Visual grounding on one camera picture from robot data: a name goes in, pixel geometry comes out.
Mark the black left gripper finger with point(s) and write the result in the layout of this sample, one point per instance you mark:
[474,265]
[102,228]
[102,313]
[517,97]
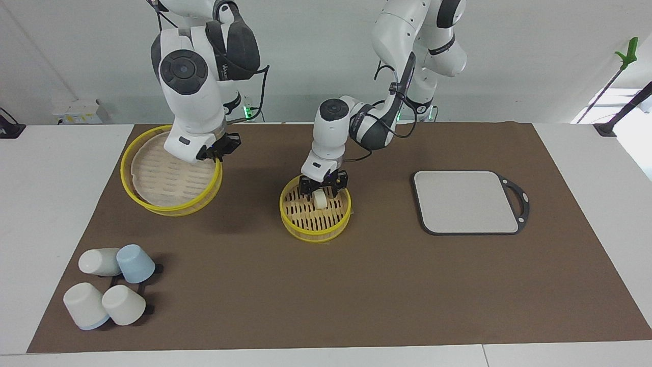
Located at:
[335,192]
[309,194]

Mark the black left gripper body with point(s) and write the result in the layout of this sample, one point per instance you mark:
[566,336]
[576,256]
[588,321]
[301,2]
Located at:
[326,182]

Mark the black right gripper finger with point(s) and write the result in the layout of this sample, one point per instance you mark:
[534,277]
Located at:
[220,158]
[208,155]

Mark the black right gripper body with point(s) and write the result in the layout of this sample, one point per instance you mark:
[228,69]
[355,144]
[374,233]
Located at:
[224,145]

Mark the white steamed bun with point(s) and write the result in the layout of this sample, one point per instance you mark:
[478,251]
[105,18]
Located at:
[320,200]

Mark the yellow steamer lid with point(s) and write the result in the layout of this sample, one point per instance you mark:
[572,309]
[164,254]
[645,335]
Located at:
[163,183]

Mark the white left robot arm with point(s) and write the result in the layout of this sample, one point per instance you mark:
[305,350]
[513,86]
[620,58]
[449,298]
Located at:
[423,46]

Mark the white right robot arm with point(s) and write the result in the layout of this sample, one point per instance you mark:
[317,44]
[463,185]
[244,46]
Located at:
[193,102]

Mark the yellow steamer basket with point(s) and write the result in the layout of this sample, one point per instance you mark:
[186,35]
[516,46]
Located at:
[316,224]

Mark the brown table mat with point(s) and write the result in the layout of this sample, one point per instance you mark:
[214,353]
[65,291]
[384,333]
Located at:
[356,290]

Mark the grey rimmed white cutting board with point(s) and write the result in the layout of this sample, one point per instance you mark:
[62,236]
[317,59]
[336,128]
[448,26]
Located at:
[463,201]

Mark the light blue plastic cup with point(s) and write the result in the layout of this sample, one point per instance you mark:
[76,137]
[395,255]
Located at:
[136,263]

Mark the white and yellow box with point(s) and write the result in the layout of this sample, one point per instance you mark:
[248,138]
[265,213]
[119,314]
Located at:
[76,111]

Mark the black cup rack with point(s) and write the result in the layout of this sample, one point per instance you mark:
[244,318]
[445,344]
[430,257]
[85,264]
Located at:
[149,308]

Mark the cream white plastic cup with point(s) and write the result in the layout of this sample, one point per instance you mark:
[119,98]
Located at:
[124,305]

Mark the black stand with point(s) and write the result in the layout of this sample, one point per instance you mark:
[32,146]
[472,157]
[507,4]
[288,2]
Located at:
[608,127]

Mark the green tipped rod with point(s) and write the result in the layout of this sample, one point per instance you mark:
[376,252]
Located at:
[624,61]

